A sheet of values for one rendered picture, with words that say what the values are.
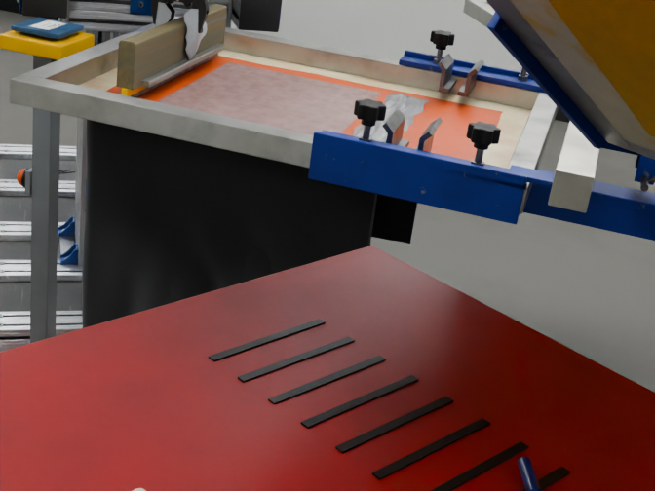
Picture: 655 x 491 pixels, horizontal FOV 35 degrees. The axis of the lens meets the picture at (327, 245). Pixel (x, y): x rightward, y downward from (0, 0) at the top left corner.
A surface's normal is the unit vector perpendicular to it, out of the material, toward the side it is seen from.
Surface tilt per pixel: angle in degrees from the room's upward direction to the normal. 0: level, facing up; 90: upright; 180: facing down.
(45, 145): 90
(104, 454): 0
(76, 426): 0
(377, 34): 90
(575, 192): 90
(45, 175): 90
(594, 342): 0
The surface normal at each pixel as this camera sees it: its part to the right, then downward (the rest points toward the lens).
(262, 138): -0.28, 0.36
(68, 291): 0.12, -0.91
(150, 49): 0.95, 0.23
